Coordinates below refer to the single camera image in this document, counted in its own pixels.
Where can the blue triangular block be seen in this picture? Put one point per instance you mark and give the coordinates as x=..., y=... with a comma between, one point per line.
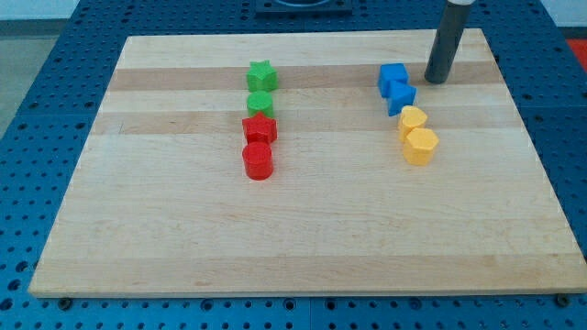
x=400, y=94

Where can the blue cube block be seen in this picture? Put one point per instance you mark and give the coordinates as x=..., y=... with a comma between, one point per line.
x=391, y=72

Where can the green star block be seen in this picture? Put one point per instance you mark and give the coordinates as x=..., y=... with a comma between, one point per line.
x=261, y=76

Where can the yellow heart block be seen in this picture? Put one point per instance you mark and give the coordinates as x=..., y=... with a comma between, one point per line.
x=411, y=117

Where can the wooden board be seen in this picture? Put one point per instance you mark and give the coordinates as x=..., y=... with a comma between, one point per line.
x=159, y=204

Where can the red cylinder block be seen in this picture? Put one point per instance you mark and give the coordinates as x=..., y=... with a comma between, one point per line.
x=257, y=159

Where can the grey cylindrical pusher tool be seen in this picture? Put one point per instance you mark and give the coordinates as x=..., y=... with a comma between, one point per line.
x=447, y=39

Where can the red star block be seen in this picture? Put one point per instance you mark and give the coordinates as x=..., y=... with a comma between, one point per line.
x=260, y=128

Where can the green cylinder block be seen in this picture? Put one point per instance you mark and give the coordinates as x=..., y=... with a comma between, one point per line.
x=260, y=102

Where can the yellow hexagon block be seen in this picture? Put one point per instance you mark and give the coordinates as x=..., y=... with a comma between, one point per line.
x=420, y=146

